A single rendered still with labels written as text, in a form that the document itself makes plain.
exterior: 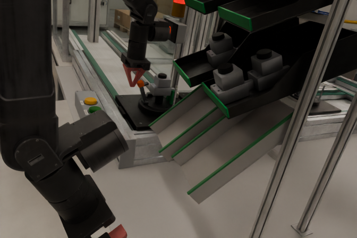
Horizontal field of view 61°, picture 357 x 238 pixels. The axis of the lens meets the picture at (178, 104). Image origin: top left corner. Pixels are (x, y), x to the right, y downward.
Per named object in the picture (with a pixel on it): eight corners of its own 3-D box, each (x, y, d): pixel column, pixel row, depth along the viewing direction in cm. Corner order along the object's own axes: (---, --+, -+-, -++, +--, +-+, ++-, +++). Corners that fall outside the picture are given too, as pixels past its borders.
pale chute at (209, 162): (198, 204, 62) (187, 194, 60) (180, 166, 74) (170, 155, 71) (308, 122, 61) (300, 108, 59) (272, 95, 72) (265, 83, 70)
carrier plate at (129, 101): (135, 133, 92) (136, 126, 91) (115, 99, 111) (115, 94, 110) (202, 126, 103) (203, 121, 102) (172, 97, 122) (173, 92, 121)
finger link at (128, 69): (137, 81, 104) (140, 54, 100) (144, 89, 98) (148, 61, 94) (117, 81, 100) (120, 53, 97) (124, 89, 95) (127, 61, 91)
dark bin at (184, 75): (190, 88, 67) (182, 58, 63) (175, 68, 78) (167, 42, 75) (300, 47, 71) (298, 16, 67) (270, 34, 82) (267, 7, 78)
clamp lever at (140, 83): (143, 102, 101) (137, 83, 97) (141, 100, 103) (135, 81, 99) (153, 99, 102) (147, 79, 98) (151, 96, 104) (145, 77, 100)
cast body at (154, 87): (153, 96, 101) (155, 76, 98) (149, 91, 104) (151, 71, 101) (176, 95, 104) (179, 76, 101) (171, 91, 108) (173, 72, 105)
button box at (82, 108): (85, 134, 96) (86, 117, 93) (74, 105, 112) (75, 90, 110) (107, 132, 99) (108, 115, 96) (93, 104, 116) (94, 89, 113)
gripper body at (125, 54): (139, 58, 101) (142, 36, 98) (150, 68, 93) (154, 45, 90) (120, 57, 98) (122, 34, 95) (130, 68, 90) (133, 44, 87)
